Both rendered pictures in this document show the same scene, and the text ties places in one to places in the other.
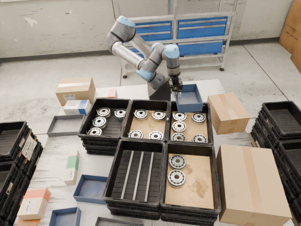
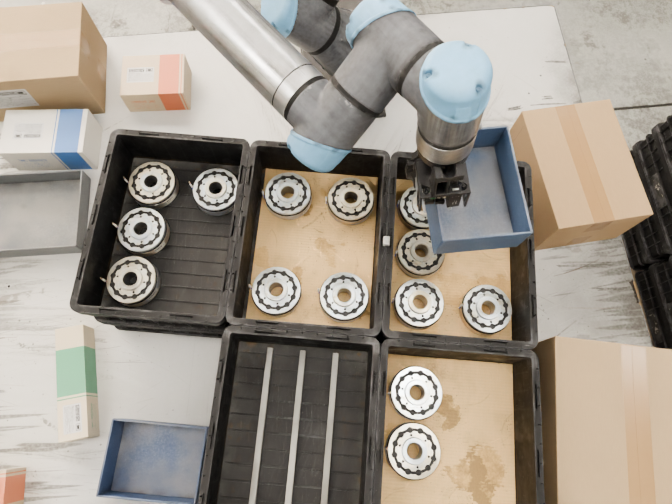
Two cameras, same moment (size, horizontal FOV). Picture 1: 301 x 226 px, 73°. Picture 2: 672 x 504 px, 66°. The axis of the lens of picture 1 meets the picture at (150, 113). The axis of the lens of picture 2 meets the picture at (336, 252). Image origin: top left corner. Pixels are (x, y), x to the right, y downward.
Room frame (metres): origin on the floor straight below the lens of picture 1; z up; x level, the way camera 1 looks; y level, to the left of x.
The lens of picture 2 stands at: (0.67, 0.04, 1.92)
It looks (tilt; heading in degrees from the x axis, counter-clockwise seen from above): 72 degrees down; 351
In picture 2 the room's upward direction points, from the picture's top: 4 degrees clockwise
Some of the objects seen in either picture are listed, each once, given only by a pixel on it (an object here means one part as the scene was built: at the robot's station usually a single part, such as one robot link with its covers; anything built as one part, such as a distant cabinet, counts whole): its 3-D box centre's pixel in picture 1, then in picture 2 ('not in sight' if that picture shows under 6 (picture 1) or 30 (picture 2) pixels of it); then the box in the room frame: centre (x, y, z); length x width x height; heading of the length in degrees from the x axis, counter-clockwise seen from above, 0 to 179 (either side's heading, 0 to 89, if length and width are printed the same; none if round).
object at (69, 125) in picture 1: (66, 125); (27, 214); (1.22, 0.71, 0.73); 0.27 x 0.20 x 0.05; 88
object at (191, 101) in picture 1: (187, 97); (470, 189); (1.02, -0.25, 1.10); 0.20 x 0.15 x 0.07; 0
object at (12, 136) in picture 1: (14, 152); not in sight; (1.25, 1.36, 0.37); 0.40 x 0.30 x 0.45; 0
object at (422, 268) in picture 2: (179, 126); (421, 251); (0.99, -0.20, 0.86); 0.10 x 0.10 x 0.01
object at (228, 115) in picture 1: (225, 113); (570, 176); (1.16, -0.61, 0.78); 0.30 x 0.22 x 0.16; 4
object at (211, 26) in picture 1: (200, 37); not in sight; (2.97, -0.84, 0.60); 0.72 x 0.03 x 0.56; 90
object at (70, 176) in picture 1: (72, 166); (77, 382); (0.80, 0.57, 0.73); 0.24 x 0.06 x 0.06; 5
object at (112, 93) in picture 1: (107, 96); (157, 83); (1.55, 0.40, 0.74); 0.16 x 0.12 x 0.07; 88
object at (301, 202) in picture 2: (140, 113); (287, 193); (1.15, 0.07, 0.86); 0.10 x 0.10 x 0.01
